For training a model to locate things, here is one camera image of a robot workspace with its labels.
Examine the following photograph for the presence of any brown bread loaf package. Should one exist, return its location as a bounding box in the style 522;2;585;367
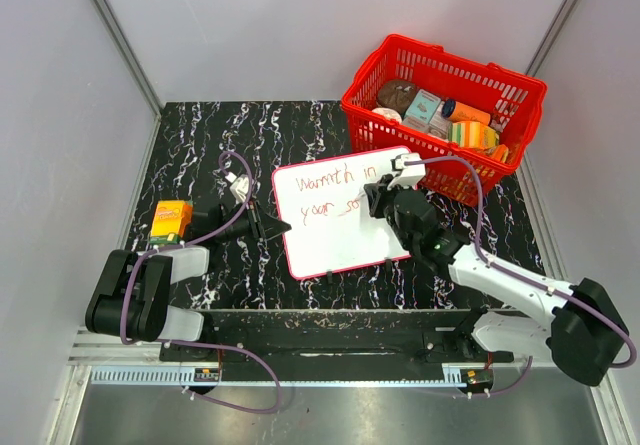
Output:
376;79;418;114

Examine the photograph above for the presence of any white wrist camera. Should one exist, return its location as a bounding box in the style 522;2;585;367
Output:
387;153;426;190
225;172;251;204

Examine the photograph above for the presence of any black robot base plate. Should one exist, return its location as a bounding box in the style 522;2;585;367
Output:
158;307;515;382

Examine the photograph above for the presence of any orange yellow snack box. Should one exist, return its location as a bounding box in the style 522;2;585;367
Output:
149;200;193;246

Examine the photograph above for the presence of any teal white small box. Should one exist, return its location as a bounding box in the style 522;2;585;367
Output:
404;89;442;124

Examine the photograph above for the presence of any yellow green sponge pack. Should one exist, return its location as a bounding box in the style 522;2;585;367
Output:
449;121;499;149

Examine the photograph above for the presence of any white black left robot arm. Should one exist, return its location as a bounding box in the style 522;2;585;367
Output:
85;199;291;361

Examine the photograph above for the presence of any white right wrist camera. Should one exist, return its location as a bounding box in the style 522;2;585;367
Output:
387;153;426;190

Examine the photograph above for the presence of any pink framed whiteboard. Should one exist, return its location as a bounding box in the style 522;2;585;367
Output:
272;146;410;280

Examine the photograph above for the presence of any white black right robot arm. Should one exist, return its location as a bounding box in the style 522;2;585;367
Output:
364;174;629;387

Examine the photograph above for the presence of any white slotted cable duct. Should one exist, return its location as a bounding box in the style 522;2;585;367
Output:
91;366;220;386

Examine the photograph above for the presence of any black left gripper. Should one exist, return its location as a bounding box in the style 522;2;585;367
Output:
215;197;291;244

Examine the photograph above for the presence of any orange bottle with blue cap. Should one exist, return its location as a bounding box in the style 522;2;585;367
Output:
441;98;492;125

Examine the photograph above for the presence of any red plastic shopping basket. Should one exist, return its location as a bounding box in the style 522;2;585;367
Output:
341;34;547;206

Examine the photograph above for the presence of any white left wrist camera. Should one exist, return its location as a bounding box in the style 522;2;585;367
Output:
225;172;251;204

